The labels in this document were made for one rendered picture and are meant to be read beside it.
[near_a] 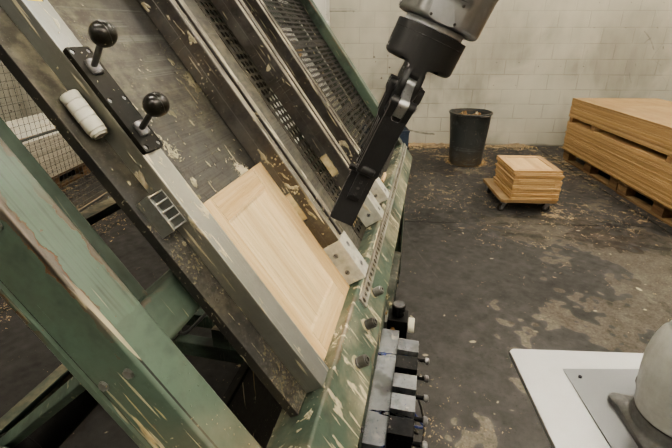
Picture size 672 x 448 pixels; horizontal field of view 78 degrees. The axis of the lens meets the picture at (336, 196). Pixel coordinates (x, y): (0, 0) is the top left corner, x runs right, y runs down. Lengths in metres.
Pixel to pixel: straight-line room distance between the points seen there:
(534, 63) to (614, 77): 1.11
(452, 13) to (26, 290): 0.57
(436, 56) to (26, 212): 0.49
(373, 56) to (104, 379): 5.68
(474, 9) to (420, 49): 0.06
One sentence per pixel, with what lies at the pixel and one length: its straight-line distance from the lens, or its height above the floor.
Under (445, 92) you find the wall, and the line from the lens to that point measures 6.23.
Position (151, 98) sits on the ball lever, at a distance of 0.68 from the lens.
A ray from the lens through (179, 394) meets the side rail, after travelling 0.62.
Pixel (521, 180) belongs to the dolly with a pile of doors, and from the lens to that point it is 4.03.
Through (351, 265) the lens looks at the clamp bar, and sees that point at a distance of 1.11.
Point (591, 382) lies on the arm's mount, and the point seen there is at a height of 0.75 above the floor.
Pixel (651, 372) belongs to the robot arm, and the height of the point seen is 0.92.
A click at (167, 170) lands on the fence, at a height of 1.31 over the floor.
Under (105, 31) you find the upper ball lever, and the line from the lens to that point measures 0.71.
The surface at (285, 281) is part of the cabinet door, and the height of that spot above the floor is 1.03.
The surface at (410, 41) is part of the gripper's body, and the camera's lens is 0.44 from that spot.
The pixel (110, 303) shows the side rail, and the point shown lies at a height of 1.22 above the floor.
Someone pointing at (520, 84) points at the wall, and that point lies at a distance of 6.49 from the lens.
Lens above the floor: 1.53
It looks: 21 degrees down
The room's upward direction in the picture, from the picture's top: straight up
